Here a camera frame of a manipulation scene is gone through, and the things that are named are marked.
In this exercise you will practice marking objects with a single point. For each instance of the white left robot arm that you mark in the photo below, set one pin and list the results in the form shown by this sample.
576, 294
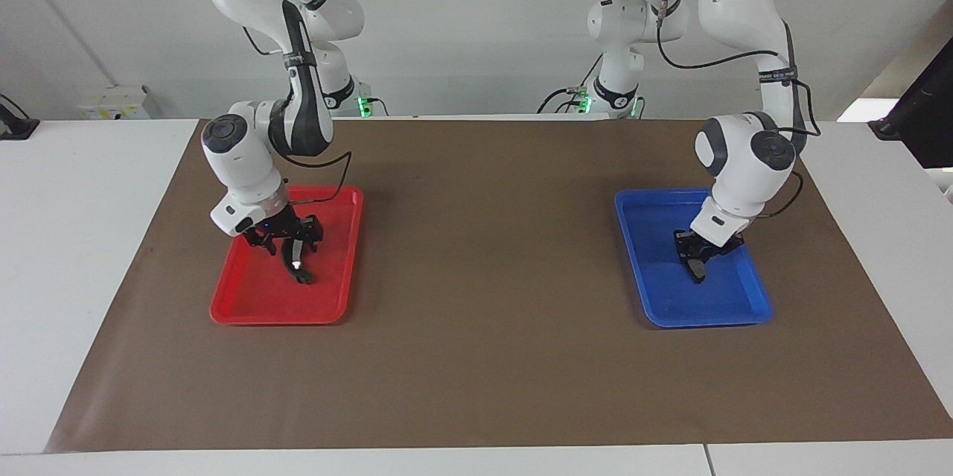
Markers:
752, 163

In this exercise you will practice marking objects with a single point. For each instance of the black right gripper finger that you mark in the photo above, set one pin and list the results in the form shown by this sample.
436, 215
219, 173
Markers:
287, 252
306, 249

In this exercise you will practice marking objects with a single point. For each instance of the curved brake shoe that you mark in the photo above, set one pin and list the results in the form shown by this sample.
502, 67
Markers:
301, 275

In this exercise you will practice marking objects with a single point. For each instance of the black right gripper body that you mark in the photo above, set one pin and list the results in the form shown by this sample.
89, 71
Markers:
287, 226

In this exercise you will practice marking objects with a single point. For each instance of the white wall outlet box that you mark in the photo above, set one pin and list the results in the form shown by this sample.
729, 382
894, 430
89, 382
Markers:
112, 103

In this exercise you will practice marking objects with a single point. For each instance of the red plastic tray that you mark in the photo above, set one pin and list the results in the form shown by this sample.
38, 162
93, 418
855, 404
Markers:
253, 297

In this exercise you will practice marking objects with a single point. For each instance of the brown table mat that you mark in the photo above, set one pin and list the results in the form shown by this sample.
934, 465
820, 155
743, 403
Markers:
476, 357

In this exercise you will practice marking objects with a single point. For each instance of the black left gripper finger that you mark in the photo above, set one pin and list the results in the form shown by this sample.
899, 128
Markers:
686, 256
709, 258

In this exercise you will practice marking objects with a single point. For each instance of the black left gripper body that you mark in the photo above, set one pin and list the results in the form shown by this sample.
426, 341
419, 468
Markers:
707, 245

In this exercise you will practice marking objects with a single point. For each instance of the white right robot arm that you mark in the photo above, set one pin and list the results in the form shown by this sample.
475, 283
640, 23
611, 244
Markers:
238, 156

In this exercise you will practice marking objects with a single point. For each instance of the blue plastic tray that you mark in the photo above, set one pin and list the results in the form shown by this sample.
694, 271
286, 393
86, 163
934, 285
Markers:
715, 305

